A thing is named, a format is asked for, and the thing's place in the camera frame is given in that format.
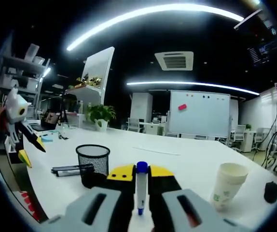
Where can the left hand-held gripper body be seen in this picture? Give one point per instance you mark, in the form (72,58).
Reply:
(14,108)

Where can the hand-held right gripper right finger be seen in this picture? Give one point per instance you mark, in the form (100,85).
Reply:
(162,193)

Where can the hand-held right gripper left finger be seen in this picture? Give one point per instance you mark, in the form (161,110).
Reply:
(119,198)

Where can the blue whiteboard marker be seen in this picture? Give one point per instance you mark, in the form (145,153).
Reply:
(142,191)

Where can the dark markers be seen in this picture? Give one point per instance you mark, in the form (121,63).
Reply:
(66,168)

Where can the black mesh pen holder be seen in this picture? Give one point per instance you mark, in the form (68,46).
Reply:
(92,162)

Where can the white printed paper cup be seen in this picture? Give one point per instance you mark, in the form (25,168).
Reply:
(235,177)
(230,183)
(225,198)

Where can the large rolling whiteboard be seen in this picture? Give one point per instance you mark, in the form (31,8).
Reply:
(201,116)

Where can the pink whiteboard eraser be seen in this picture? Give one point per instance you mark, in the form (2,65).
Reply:
(182,107)

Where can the white under-desk cabinet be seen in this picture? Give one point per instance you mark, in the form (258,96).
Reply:
(14,157)

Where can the blue notepad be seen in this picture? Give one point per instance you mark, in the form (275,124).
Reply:
(47,139)

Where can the small black open laptop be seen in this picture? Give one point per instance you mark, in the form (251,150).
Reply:
(50,118)

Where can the clear plastic bag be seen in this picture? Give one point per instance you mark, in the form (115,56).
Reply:
(63,131)

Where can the black tripod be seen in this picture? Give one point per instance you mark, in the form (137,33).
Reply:
(62,108)

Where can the grey metal storage rack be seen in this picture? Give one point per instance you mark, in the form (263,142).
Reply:
(20,62)

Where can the short straight ceiling light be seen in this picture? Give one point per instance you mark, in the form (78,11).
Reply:
(46,72)

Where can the green potted plant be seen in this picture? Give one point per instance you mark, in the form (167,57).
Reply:
(102,113)

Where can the white office chair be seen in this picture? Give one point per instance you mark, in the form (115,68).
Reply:
(259,135)
(238,133)
(133,124)

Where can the gold ornaments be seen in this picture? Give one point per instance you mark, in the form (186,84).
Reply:
(90,81)

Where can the white curved display shelf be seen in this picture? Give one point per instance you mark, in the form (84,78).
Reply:
(97,65)

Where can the small potted plant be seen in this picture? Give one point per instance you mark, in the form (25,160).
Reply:
(248,126)

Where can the small black object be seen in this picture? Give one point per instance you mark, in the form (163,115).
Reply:
(271,192)

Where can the long curved ceiling light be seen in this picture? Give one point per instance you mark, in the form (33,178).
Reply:
(177,82)
(128,15)

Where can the ceiling air conditioner vent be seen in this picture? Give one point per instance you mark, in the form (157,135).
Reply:
(174,60)

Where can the hanging dark display screen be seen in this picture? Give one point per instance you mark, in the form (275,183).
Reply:
(261,50)

